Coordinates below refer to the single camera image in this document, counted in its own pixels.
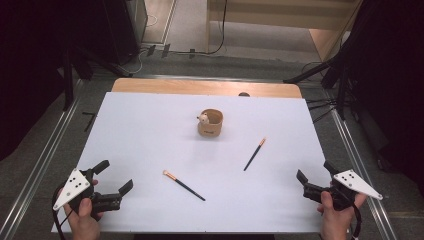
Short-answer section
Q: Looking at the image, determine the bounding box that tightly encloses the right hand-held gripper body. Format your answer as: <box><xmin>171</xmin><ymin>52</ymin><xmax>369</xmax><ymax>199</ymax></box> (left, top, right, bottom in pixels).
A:
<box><xmin>302</xmin><ymin>169</ymin><xmax>384</xmax><ymax>212</ymax></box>

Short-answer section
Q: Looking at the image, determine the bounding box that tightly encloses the black cabinet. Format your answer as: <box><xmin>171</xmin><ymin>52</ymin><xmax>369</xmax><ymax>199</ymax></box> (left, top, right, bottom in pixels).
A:
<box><xmin>99</xmin><ymin>0</ymin><xmax>149</xmax><ymax>66</ymax></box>

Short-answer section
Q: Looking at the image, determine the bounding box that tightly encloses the black floor bracket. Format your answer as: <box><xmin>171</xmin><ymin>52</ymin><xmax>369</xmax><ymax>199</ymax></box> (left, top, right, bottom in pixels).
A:
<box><xmin>81</xmin><ymin>111</ymin><xmax>98</xmax><ymax>133</ymax></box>

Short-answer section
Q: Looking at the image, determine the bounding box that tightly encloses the person's right hand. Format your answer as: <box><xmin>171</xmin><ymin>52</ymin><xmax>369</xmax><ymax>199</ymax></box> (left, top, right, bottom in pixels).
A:
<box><xmin>316</xmin><ymin>181</ymin><xmax>368</xmax><ymax>240</ymax></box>

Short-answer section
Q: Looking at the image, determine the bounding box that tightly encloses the light wooden furniture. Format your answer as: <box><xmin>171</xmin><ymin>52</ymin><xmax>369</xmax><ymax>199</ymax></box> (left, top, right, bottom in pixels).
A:
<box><xmin>205</xmin><ymin>0</ymin><xmax>363</xmax><ymax>63</ymax></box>

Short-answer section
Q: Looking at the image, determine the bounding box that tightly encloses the black floor cable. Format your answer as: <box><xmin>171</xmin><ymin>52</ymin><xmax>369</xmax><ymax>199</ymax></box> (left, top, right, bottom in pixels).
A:
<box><xmin>169</xmin><ymin>0</ymin><xmax>229</xmax><ymax>56</ymax></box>

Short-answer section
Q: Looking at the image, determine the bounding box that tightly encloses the black curtain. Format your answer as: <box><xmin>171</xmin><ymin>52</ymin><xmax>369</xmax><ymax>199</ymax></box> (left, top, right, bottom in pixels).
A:
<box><xmin>0</xmin><ymin>0</ymin><xmax>105</xmax><ymax>162</ymax></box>
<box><xmin>346</xmin><ymin>0</ymin><xmax>424</xmax><ymax>188</ymax></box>

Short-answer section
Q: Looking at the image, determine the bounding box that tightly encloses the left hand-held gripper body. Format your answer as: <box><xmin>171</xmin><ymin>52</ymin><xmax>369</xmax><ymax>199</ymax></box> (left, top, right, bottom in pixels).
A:
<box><xmin>52</xmin><ymin>168</ymin><xmax>123</xmax><ymax>222</ymax></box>

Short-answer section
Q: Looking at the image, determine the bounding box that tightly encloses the black makeup brush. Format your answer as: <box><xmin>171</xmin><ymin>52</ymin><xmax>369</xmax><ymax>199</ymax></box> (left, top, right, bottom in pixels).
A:
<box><xmin>162</xmin><ymin>169</ymin><xmax>207</xmax><ymax>202</ymax></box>

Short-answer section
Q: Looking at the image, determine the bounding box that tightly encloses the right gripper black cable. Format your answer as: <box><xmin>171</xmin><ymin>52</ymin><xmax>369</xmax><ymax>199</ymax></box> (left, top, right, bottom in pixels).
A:
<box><xmin>346</xmin><ymin>202</ymin><xmax>363</xmax><ymax>240</ymax></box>

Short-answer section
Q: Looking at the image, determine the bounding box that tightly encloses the person's left hand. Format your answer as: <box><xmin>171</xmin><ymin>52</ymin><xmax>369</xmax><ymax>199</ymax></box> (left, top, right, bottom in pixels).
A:
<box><xmin>54</xmin><ymin>179</ymin><xmax>105</xmax><ymax>240</ymax></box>

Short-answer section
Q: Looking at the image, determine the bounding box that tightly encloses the black tripod stand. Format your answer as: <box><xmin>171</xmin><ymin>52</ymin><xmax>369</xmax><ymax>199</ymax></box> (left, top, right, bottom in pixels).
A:
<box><xmin>283</xmin><ymin>49</ymin><xmax>355</xmax><ymax>122</ymax></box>
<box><xmin>61</xmin><ymin>43</ymin><xmax>134</xmax><ymax>113</ymax></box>

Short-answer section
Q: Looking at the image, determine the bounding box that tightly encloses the metal floor rail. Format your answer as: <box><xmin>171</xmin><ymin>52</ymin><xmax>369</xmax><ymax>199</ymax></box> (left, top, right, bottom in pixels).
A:
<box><xmin>0</xmin><ymin>78</ymin><xmax>85</xmax><ymax>240</ymax></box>
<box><xmin>328</xmin><ymin>89</ymin><xmax>398</xmax><ymax>240</ymax></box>

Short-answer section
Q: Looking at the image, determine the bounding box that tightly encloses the white table mat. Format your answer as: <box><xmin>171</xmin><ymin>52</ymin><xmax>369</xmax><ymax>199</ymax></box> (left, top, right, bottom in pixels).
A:
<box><xmin>50</xmin><ymin>91</ymin><xmax>350</xmax><ymax>234</ymax></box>

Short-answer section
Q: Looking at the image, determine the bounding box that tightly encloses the black chopstick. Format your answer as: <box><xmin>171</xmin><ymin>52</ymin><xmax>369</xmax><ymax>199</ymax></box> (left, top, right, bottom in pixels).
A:
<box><xmin>242</xmin><ymin>136</ymin><xmax>267</xmax><ymax>172</ymax></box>

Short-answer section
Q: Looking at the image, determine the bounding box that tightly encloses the tan cup with animal figure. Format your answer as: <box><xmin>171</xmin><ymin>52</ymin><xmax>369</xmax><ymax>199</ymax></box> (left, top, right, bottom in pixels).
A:
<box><xmin>196</xmin><ymin>108</ymin><xmax>224</xmax><ymax>138</ymax></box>

